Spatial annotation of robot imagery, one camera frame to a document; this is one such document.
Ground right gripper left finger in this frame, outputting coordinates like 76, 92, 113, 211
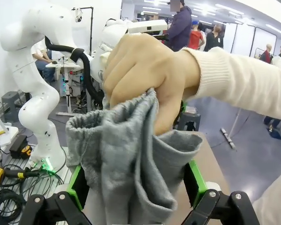
20, 164, 92, 225

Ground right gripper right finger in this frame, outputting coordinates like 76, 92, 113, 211
181, 159, 260, 225

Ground grey training pants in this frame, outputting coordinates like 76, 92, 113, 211
65, 90, 203, 225

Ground person's right forearm cream sleeve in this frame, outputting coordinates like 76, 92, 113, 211
182, 46, 281, 125

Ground person's right hand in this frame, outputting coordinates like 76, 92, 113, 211
102, 32, 201, 137

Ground white table with footed leg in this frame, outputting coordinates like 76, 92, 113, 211
220, 109, 248, 152

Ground yellow black tape measure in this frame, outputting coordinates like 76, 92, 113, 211
19, 144, 33, 160

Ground grey plastic stool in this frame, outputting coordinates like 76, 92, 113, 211
1, 91, 22, 123
176, 106, 201, 132

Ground black box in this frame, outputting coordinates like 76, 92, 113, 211
8, 135, 29, 158

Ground person in cream cardigan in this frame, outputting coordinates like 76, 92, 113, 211
252, 172, 281, 225

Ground small white desk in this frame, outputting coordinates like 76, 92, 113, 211
46, 58, 83, 116

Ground seated person in white shirt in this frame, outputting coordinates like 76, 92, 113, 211
31, 38, 57, 83

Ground person in black clothes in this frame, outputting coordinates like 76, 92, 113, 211
205, 24, 225, 53

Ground person in red shirt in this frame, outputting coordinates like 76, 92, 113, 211
189, 20, 206, 51

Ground mannequin with red scarf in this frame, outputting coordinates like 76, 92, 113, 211
259, 43, 273, 64

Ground person in navy hoodie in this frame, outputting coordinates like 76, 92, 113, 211
166, 0, 193, 52

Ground white rectangular box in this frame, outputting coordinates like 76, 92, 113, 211
127, 19, 168, 36

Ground black yellow striped handle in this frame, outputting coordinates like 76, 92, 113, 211
3, 168, 40, 180

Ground black coiled cable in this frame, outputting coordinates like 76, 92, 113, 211
0, 187, 28, 225

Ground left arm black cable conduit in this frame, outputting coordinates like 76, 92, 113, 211
45, 36, 106, 108

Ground black camera stand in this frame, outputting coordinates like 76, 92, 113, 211
71, 6, 94, 57

